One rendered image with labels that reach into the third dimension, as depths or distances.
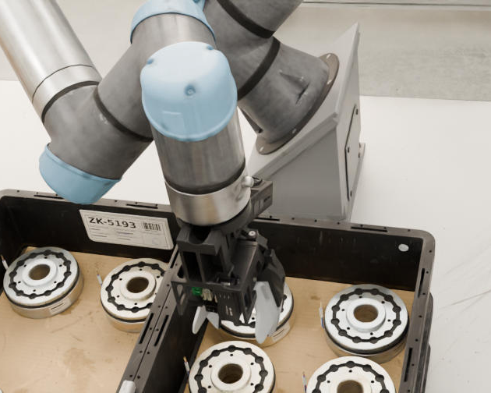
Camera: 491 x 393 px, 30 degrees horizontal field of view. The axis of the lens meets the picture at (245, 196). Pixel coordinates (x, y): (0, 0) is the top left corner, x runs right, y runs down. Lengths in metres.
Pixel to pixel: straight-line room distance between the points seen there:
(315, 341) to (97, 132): 0.43
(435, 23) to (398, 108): 1.49
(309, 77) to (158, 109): 0.64
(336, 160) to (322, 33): 1.81
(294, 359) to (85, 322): 0.28
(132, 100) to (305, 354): 0.44
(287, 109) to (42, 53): 0.50
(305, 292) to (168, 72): 0.53
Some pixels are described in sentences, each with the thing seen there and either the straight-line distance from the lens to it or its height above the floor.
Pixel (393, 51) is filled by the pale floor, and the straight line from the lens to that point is 3.02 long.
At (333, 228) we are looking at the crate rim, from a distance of 1.14.
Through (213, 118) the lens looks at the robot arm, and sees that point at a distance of 0.74.
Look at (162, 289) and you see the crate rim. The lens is 1.11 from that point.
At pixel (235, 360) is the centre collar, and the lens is 1.11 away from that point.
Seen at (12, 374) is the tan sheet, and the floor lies 0.83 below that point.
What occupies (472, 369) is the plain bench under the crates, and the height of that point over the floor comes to 0.70.
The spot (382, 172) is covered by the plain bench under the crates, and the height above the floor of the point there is 0.70.
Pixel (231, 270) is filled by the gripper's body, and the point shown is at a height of 1.11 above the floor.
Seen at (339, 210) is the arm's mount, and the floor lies 0.76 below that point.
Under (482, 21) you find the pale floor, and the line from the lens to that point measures 3.15.
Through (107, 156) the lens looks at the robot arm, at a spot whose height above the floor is 1.20.
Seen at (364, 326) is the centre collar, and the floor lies 0.87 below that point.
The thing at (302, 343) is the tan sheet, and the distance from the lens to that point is 1.16.
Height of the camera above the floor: 1.75
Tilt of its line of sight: 44 degrees down
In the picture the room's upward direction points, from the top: 10 degrees counter-clockwise
